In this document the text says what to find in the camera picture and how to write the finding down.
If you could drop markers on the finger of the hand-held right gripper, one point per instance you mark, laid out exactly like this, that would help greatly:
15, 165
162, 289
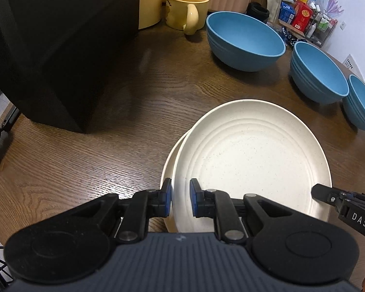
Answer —
325, 194

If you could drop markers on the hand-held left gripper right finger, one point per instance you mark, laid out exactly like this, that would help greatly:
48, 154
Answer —
193, 197

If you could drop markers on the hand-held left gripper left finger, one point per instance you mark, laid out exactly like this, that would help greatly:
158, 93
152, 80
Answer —
168, 197

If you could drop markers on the cream plate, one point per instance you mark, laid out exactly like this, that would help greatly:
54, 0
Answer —
167, 164
252, 164

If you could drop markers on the blue bowl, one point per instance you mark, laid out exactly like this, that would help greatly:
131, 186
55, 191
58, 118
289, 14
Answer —
246, 36
362, 103
319, 70

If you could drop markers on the red box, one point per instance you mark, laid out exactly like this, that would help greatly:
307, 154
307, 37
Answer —
302, 15

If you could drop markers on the blue box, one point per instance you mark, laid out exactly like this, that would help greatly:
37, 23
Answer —
286, 12

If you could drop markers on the yellow mug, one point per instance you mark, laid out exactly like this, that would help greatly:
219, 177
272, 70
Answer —
182, 9

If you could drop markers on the black paper bag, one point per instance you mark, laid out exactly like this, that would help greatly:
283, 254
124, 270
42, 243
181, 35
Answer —
54, 45

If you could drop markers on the black cup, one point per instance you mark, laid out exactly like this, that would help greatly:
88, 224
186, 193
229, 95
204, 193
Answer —
257, 12

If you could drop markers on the cream thermos jug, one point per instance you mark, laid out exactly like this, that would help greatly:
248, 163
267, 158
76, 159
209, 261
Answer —
150, 3

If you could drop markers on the white wall socket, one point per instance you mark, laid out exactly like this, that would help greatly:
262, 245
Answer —
345, 26

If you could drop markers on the purple butterfly wall decoration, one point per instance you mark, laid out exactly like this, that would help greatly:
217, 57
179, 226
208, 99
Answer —
337, 3

